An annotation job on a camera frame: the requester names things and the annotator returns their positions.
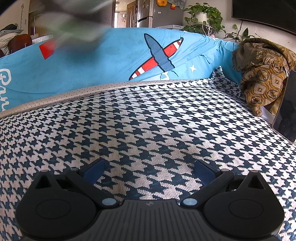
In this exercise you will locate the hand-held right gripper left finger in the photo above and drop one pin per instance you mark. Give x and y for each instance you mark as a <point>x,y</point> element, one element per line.
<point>94,170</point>

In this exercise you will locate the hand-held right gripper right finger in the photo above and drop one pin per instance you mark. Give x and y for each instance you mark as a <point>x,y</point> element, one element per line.
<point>203,170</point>

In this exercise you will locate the green brown striped t-shirt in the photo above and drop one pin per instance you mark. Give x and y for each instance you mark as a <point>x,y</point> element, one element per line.
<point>76,25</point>

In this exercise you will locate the black smartphone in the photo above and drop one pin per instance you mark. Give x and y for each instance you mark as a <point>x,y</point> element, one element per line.
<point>285,111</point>

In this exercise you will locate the brown patterned blanket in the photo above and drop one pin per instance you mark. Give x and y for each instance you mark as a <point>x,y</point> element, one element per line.
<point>261,76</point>

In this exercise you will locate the blue printed bolster cushion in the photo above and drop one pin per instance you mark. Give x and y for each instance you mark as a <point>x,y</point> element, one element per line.
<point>104,60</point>

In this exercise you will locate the long-leaf potted plant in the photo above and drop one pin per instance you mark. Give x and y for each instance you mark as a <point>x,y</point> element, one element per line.
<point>240,34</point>

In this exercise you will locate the white chest freezer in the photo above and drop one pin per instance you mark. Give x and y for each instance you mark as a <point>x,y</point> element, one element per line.
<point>170,26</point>

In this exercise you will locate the brown wooden chair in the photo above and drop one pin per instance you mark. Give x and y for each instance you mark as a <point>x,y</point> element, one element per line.
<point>22,41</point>

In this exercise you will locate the wooden dining chairs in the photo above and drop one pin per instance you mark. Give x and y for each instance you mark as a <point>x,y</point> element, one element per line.
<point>8,34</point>

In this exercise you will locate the silver refrigerator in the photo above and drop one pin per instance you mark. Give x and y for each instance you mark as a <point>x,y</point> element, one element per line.
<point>159,15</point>

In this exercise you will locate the black television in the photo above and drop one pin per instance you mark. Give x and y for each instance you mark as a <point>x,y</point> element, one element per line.
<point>266,11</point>

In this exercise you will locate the orange fridge magnet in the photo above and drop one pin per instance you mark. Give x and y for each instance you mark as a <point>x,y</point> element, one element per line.
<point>161,2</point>

